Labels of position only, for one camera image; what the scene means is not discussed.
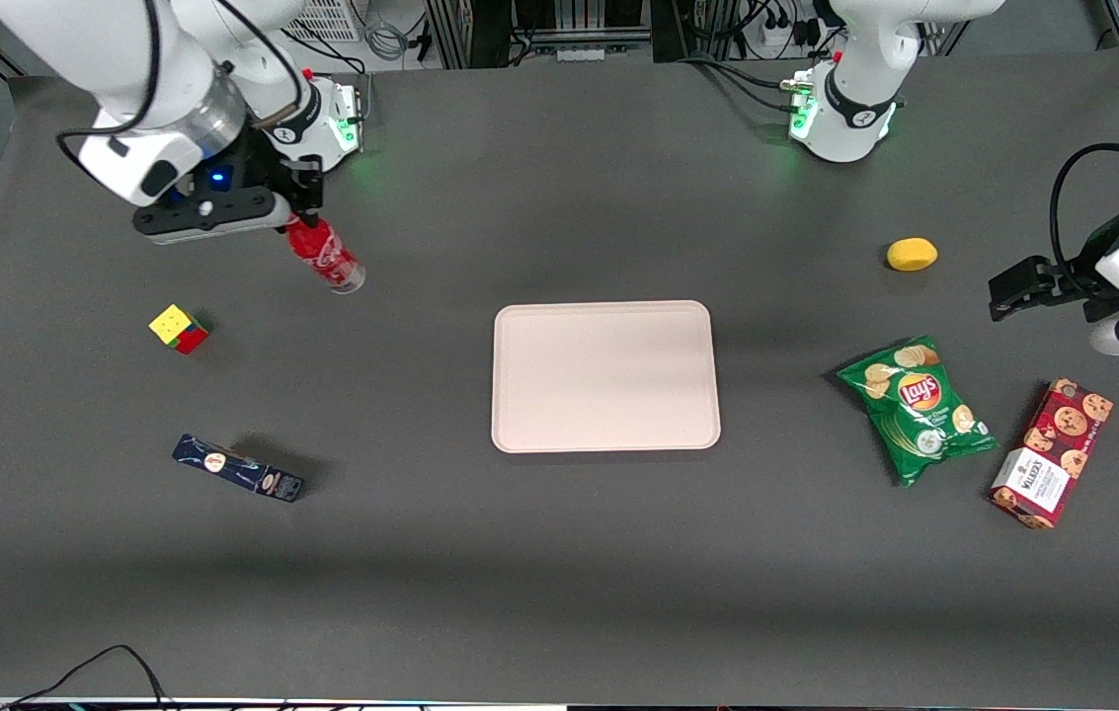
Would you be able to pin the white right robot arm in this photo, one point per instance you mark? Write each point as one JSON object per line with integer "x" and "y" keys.
{"x": 75, "y": 39}

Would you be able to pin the colourful puzzle cube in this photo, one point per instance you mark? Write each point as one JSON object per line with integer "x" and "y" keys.
{"x": 174, "y": 326}

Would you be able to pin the pale plastic tray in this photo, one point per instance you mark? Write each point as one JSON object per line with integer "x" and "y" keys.
{"x": 608, "y": 375}

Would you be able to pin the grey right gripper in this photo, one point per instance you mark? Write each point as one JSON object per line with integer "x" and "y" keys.
{"x": 261, "y": 170}

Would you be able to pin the dark blue snack box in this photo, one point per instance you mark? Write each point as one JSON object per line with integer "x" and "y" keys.
{"x": 238, "y": 468}

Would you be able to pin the green Lay's chips bag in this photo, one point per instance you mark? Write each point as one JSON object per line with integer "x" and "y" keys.
{"x": 915, "y": 405}

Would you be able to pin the red Walkers cookie box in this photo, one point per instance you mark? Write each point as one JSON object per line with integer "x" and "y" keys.
{"x": 1053, "y": 454}

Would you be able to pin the black metal rack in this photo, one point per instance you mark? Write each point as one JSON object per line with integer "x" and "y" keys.
{"x": 480, "y": 30}

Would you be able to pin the white perforated box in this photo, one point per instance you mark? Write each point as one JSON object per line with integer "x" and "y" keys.
{"x": 327, "y": 20}

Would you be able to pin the white power strip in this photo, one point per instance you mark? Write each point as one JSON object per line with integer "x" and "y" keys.
{"x": 581, "y": 53}

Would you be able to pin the white socket strip with plugs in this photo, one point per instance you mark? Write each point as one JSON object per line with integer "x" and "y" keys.
{"x": 786, "y": 30}

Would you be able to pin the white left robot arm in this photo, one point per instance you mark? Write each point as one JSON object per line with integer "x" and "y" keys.
{"x": 850, "y": 118}

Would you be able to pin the red coke bottle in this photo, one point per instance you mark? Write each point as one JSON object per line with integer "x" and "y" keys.
{"x": 327, "y": 257}

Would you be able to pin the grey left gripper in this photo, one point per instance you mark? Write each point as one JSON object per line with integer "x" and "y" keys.
{"x": 1065, "y": 279}

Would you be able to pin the yellow lemon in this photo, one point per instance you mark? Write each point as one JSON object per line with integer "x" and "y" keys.
{"x": 912, "y": 255}

